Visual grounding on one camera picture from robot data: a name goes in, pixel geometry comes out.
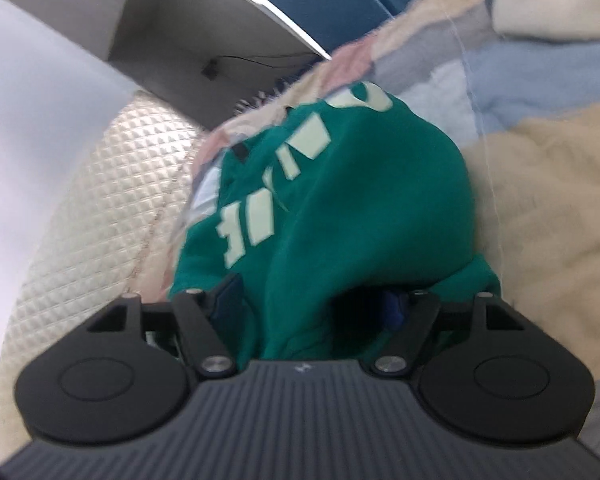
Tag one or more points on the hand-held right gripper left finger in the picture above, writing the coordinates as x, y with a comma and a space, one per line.
227, 301

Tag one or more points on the pastel patchwork quilt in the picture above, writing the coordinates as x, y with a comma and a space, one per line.
555, 200

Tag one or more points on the blue upholstered panel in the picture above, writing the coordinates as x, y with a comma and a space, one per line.
320, 5

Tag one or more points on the green printed hoodie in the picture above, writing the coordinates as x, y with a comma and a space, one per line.
355, 210

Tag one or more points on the dark wall socket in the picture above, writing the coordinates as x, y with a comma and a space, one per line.
211, 70

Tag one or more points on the cream quilted headboard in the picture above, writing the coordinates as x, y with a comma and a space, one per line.
95, 200

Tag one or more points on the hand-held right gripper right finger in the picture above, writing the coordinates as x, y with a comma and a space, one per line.
395, 310

